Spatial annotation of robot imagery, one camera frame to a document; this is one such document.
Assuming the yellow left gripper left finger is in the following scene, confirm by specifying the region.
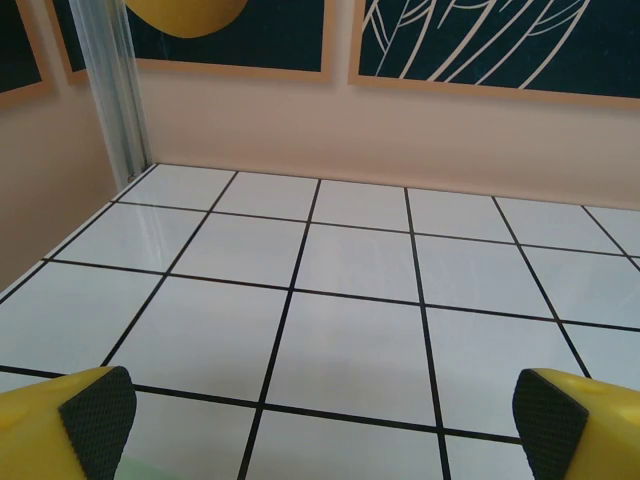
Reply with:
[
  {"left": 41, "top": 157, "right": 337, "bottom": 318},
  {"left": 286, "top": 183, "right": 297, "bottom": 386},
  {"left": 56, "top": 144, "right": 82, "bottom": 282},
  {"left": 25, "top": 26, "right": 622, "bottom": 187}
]
[{"left": 0, "top": 365, "right": 137, "bottom": 480}]

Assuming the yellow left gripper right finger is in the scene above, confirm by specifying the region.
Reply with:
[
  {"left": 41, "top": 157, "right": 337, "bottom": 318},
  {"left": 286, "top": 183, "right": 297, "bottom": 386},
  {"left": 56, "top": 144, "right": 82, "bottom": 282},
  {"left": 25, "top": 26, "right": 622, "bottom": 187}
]
[{"left": 513, "top": 368, "right": 640, "bottom": 480}]

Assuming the wall panel with gold oval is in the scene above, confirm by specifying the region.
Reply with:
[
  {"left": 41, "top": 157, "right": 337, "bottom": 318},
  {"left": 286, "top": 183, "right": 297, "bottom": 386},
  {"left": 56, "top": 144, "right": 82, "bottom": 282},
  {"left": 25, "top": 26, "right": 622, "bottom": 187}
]
[{"left": 52, "top": 0, "right": 335, "bottom": 86}]

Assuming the wall panel with large pale disc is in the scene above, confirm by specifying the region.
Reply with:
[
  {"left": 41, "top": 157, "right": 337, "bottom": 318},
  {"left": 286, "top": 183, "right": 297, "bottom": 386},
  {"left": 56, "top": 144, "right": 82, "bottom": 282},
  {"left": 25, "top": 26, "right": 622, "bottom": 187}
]
[{"left": 0, "top": 0, "right": 49, "bottom": 109}]

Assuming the aluminium corner post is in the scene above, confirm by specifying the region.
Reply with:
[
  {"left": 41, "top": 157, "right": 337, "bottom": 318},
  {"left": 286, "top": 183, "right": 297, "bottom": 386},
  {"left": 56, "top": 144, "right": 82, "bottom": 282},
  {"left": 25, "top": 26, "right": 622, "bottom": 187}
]
[{"left": 69, "top": 0, "right": 152, "bottom": 184}]

